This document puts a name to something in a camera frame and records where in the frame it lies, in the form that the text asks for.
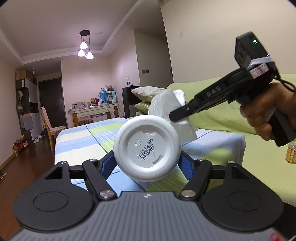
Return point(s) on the green patterned pillow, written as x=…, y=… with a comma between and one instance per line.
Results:
x=143, y=106
x=138, y=113

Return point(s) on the black mini fridge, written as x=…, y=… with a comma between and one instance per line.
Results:
x=129, y=101

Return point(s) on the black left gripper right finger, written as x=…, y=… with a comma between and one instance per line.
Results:
x=183, y=112

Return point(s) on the green patterned lower pillow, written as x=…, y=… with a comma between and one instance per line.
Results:
x=138, y=113

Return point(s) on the three bulb ceiling lamp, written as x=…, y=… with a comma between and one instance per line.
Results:
x=84, y=48

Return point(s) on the wooden chair with cushion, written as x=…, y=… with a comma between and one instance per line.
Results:
x=52, y=132

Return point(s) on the beige embroidered top pillow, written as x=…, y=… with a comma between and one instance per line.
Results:
x=147, y=93

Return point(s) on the group of sauce bottles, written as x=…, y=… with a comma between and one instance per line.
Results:
x=19, y=144

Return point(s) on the green patterned middle pillow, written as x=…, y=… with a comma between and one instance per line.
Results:
x=143, y=106

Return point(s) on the dark shoes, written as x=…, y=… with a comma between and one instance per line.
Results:
x=2, y=174

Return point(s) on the dark entrance door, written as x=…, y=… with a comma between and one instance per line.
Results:
x=51, y=98

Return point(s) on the cluttered wooden side table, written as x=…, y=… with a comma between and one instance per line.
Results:
x=106, y=108

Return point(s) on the white pill bottle blue label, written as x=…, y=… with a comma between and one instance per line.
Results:
x=147, y=148

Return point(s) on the blue toaster oven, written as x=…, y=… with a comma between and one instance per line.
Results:
x=111, y=96

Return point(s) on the white paper towel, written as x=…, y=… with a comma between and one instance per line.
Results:
x=169, y=100

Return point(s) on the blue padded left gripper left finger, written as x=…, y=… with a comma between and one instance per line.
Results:
x=97, y=173

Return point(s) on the green covered sofa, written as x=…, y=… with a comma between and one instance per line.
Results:
x=263, y=159

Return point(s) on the tall black white cabinet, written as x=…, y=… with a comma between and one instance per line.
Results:
x=27, y=105

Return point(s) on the person's right hand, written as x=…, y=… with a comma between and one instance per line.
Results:
x=277, y=96

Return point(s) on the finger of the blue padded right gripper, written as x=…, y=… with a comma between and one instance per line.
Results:
x=197, y=173

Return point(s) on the small yellow pill bottle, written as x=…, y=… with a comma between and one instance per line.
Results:
x=291, y=152

